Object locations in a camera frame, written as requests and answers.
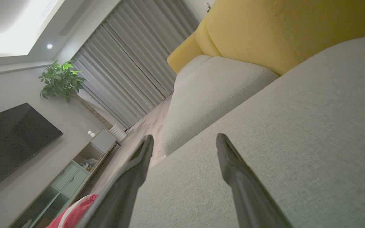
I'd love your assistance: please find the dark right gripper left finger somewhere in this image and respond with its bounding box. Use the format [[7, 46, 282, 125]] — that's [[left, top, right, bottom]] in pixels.
[[75, 134, 154, 228]]

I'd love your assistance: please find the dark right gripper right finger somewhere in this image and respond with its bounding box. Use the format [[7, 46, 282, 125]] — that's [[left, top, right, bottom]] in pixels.
[[216, 133, 292, 228]]

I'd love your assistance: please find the red white numbered jersey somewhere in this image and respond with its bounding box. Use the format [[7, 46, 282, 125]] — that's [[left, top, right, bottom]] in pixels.
[[46, 194, 100, 228]]

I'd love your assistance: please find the teal cabinet drawer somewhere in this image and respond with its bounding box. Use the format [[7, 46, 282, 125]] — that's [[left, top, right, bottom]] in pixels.
[[61, 170, 90, 198], [51, 162, 81, 190]]

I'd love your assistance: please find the grey plush toy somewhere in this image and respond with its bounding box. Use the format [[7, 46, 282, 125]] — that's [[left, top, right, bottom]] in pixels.
[[80, 158, 98, 172]]

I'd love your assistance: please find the grey cabinet door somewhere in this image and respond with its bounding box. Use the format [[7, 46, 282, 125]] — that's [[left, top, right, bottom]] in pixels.
[[91, 128, 117, 155]]

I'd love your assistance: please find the white ribbed plant pot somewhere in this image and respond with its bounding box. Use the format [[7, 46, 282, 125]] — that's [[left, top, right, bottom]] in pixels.
[[109, 123, 128, 143]]

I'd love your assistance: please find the teal wooden tv cabinet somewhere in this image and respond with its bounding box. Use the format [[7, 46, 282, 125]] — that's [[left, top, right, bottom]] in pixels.
[[10, 128, 121, 228]]

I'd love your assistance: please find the black flat television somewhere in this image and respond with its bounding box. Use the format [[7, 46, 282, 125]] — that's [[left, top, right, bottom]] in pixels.
[[0, 102, 64, 190]]

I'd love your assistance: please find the green potted tree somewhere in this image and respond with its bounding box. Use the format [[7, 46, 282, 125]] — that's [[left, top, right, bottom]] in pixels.
[[38, 60, 114, 130]]

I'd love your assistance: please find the small grey seat cushion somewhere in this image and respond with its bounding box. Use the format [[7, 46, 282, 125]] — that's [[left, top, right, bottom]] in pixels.
[[174, 54, 214, 87]]

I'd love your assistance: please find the yellow sofa armrest section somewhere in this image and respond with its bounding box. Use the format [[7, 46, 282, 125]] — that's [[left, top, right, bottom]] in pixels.
[[167, 31, 204, 74]]

